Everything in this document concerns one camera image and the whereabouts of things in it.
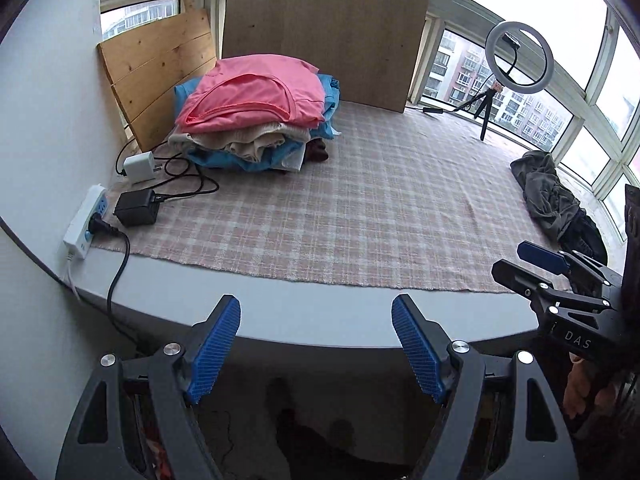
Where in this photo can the blue folded garment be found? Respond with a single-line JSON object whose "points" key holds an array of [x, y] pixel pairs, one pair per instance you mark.
{"points": [[272, 156]]}

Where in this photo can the white charger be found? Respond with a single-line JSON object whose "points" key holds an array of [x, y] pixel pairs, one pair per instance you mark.
{"points": [[139, 168]]}

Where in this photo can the black power adapter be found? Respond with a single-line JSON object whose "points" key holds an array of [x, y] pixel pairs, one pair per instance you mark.
{"points": [[137, 208]]}

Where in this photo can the pink t-shirt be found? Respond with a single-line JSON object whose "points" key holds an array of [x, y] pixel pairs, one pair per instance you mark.
{"points": [[252, 90]]}

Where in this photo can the black tripod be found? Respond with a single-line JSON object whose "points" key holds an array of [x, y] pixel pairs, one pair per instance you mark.
{"points": [[486, 100]]}

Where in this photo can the right hand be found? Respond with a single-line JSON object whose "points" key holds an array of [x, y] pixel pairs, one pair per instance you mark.
{"points": [[580, 383]]}

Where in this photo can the small pine wood board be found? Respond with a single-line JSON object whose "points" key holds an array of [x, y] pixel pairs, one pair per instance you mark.
{"points": [[145, 64]]}

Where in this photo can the large wooden board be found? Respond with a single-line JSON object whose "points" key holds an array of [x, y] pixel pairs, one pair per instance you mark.
{"points": [[369, 46]]}

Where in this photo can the dark navy garment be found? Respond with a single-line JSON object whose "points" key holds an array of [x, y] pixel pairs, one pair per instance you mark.
{"points": [[582, 235]]}

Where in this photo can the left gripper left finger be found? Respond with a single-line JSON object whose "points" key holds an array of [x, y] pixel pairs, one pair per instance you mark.
{"points": [[136, 416]]}

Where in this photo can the dark grey garment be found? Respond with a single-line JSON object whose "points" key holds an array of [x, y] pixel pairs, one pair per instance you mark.
{"points": [[549, 203]]}

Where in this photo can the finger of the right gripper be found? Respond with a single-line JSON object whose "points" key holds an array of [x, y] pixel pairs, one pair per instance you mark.
{"points": [[542, 257], [519, 280]]}

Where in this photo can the beige folded garment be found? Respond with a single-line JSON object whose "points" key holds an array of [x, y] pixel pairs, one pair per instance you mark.
{"points": [[248, 143]]}

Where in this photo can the white power strip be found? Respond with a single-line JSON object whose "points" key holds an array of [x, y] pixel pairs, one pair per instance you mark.
{"points": [[77, 238]]}

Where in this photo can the plaid pink table mat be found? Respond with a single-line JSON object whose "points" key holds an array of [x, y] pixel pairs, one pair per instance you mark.
{"points": [[404, 201]]}

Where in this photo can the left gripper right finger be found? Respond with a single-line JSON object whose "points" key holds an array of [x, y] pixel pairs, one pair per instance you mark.
{"points": [[498, 418]]}

